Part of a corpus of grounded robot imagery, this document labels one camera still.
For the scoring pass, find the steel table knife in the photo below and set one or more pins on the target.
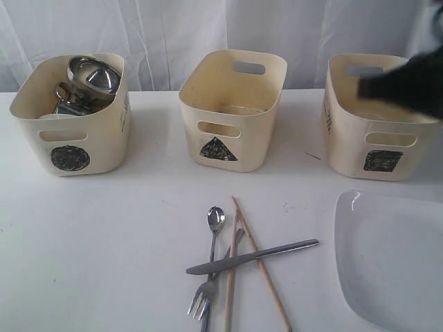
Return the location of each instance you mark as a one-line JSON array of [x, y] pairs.
[[233, 262]]

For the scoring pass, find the stainless steel bowl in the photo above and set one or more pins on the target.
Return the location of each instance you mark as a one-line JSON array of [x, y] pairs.
[[94, 74]]

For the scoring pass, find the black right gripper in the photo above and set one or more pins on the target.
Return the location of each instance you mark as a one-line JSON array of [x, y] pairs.
[[415, 85]]

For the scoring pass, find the small steel teaspoon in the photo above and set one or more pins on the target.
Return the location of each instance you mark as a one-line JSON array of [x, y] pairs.
[[215, 218]]

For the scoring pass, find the cream bin with square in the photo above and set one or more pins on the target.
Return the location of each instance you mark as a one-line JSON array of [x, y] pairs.
[[368, 139]]

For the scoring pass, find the white backdrop curtain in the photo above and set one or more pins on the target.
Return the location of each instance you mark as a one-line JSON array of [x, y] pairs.
[[163, 41]]

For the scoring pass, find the cream bin with circle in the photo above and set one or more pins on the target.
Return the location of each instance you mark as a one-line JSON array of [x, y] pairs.
[[76, 145]]

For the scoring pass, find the white square plate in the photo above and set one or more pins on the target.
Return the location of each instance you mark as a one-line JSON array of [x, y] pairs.
[[388, 253]]

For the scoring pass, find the wooden chopstick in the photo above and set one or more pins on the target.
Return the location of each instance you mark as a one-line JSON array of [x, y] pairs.
[[263, 268], [230, 280]]

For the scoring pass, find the cream bin with triangle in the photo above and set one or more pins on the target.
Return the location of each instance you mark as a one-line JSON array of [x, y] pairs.
[[229, 104]]

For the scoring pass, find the shiny steel mug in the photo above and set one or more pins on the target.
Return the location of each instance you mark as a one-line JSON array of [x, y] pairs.
[[66, 92]]

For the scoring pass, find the small steel fork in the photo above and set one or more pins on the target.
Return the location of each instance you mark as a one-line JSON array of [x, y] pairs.
[[204, 295]]

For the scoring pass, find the matte steel mug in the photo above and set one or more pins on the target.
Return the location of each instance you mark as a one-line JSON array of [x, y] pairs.
[[70, 105]]

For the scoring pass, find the white ceramic bowl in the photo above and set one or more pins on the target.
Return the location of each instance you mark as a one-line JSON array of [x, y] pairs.
[[55, 116]]

